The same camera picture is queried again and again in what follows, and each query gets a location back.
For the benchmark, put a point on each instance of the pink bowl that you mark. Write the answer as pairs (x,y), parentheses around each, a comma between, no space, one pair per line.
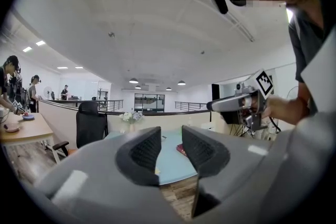
(11,128)

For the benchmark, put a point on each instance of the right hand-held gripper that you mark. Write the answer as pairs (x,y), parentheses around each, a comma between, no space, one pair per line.
(263,84)

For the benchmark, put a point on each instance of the wooden side table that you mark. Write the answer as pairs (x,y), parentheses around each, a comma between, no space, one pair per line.
(31,131)

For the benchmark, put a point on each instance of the person's right forearm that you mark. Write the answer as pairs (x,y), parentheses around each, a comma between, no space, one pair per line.
(286,110)

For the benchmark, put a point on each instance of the black metal railing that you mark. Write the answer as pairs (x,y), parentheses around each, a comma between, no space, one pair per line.
(113,105)
(191,106)

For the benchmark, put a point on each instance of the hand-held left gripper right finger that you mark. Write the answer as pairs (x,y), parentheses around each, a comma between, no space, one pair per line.
(210,157)

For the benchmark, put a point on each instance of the grey pedestal fan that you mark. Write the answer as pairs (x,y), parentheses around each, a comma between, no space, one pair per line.
(47,90)

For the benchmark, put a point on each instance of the pink vase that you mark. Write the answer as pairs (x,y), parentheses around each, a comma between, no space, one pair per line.
(131,128)

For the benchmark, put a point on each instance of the person's dark shirt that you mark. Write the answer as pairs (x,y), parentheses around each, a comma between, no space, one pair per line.
(307,42)

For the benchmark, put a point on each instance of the beige desk partition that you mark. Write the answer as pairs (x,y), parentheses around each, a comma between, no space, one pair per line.
(60,120)

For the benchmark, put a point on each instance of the black mesh office chair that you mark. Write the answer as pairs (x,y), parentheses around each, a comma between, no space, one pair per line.
(90,123)

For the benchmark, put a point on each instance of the white flowers in vase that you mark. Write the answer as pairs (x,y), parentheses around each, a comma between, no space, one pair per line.
(131,116)

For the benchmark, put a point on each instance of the maroon booklet with gold emblem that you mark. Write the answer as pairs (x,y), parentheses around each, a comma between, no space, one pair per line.
(181,149)

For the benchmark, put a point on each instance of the blue plate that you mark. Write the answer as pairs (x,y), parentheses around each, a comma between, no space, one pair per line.
(28,117)

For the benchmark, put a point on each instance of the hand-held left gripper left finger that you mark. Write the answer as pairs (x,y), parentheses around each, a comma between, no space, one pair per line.
(136,165)

